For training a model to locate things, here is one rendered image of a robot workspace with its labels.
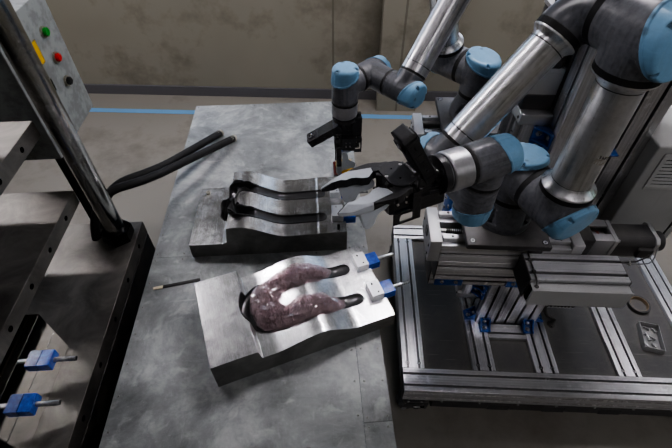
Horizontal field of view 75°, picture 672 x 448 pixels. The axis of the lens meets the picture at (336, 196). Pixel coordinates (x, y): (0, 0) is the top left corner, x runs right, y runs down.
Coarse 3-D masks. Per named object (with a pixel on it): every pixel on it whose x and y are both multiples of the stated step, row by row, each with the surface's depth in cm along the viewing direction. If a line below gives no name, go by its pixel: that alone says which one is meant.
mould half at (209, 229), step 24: (216, 192) 156; (240, 192) 145; (216, 216) 147; (240, 216) 137; (192, 240) 140; (216, 240) 140; (240, 240) 139; (264, 240) 139; (288, 240) 140; (312, 240) 141; (336, 240) 142
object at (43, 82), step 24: (0, 0) 94; (0, 24) 96; (24, 48) 101; (24, 72) 104; (48, 96) 110; (48, 120) 113; (72, 144) 120; (72, 168) 125; (96, 192) 133; (120, 240) 146
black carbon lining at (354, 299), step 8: (336, 272) 133; (344, 272) 133; (240, 296) 120; (248, 296) 125; (344, 296) 126; (352, 296) 127; (360, 296) 126; (240, 304) 121; (248, 304) 123; (352, 304) 125; (248, 312) 121; (248, 320) 114; (256, 328) 118
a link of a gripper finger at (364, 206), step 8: (376, 192) 69; (384, 192) 69; (392, 192) 69; (360, 200) 68; (368, 200) 68; (376, 200) 68; (344, 208) 67; (352, 208) 67; (360, 208) 67; (368, 208) 67; (384, 208) 71; (344, 216) 67; (360, 216) 68; (368, 216) 70; (376, 216) 71; (368, 224) 70
